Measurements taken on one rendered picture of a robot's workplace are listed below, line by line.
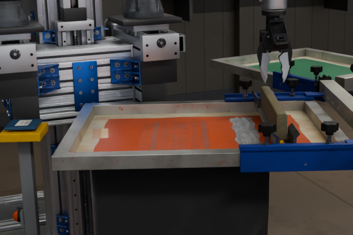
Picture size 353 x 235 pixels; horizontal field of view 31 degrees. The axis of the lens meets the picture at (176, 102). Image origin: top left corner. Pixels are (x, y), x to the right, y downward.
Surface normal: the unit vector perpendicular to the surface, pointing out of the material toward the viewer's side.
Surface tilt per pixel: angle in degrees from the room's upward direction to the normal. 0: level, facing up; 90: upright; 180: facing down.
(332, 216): 0
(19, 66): 90
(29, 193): 90
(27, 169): 90
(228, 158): 90
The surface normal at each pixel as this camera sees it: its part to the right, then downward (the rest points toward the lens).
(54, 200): 0.34, 0.22
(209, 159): 0.00, 0.24
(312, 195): -0.03, -0.97
